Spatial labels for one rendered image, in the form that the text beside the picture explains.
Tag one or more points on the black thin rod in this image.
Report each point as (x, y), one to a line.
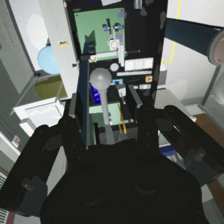
(133, 51)

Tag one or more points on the white upright cylinder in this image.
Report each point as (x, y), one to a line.
(121, 56)

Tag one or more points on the white tray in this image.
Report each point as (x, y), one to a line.
(40, 113)

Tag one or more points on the grey round disc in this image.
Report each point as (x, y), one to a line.
(114, 67)

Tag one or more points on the white tall column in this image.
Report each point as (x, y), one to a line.
(59, 26)

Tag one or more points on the dark blue tower column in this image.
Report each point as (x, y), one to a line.
(83, 87)

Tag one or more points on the grey flat ruler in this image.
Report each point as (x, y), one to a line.
(133, 73)

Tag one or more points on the white flat bar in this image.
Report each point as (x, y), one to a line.
(105, 55)

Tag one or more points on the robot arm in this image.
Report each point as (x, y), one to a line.
(217, 49)

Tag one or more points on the small light blue box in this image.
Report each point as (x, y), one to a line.
(117, 81)

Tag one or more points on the black box with yellow marks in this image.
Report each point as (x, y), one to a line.
(91, 48)

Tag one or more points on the blue parts bin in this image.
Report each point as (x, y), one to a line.
(95, 95)

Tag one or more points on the olive green box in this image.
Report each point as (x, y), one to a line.
(47, 87)

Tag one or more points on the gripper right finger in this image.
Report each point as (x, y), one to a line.
(183, 129)

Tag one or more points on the grey ball-knob lever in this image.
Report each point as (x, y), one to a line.
(100, 77)

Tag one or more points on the white label strip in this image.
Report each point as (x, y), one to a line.
(142, 86)

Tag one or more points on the white paper sheet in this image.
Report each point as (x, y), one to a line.
(111, 2)

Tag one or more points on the yellow tag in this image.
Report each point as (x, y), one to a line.
(63, 43)

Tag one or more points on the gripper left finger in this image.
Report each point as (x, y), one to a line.
(26, 166)

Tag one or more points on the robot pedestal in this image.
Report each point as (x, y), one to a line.
(189, 35)

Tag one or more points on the silver metal block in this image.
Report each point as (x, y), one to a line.
(137, 3)

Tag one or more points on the light blue ball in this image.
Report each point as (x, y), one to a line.
(47, 59)

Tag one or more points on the light green tower block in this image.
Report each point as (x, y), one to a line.
(114, 112)

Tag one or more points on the grey large cabinet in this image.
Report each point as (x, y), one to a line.
(10, 70)

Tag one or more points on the red-framed vent grille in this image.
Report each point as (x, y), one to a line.
(3, 201)

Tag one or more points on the white wall socket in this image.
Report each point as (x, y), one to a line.
(16, 140)

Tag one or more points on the white plaque rack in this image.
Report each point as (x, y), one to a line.
(139, 64)

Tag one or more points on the blue clamp block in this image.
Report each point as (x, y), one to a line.
(105, 28)
(118, 27)

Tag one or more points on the grey glass-front cabinet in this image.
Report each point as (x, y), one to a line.
(215, 94)

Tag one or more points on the green bench mat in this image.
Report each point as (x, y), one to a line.
(91, 21)

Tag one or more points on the white and grey hand tool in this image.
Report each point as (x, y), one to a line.
(122, 92)

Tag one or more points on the tan square box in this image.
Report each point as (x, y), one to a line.
(148, 78)

